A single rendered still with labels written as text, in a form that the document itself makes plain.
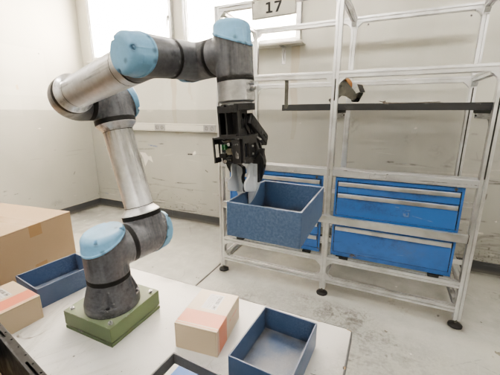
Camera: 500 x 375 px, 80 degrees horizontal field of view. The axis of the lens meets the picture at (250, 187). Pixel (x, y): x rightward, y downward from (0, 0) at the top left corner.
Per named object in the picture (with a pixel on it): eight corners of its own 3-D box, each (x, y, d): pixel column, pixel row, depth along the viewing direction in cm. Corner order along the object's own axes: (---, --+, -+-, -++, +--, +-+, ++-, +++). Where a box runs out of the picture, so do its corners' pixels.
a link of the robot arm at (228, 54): (226, 31, 64) (259, 21, 59) (231, 85, 66) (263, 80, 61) (199, 23, 58) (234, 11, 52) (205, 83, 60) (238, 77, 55)
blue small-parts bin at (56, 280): (77, 268, 118) (75, 252, 117) (100, 280, 111) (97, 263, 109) (18, 294, 102) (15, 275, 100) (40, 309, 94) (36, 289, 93)
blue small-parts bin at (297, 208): (263, 206, 78) (264, 180, 76) (321, 215, 72) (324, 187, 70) (226, 234, 60) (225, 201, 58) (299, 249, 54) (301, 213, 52)
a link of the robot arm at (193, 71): (150, 42, 62) (187, 30, 55) (191, 49, 70) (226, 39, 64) (156, 83, 64) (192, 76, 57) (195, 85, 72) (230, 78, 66)
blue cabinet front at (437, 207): (330, 253, 214) (335, 176, 200) (449, 275, 185) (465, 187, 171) (329, 254, 212) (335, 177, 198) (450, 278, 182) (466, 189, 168)
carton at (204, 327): (203, 309, 94) (202, 288, 92) (239, 318, 91) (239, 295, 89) (175, 347, 79) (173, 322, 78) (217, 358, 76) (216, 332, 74)
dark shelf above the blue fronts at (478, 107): (299, 112, 245) (300, 105, 243) (478, 112, 196) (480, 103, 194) (281, 112, 205) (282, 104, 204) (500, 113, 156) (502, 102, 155)
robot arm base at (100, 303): (118, 281, 98) (114, 254, 96) (151, 295, 91) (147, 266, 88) (73, 308, 86) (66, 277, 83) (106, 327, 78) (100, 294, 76)
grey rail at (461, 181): (224, 164, 242) (224, 158, 241) (481, 185, 173) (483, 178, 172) (218, 166, 233) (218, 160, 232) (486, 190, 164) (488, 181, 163)
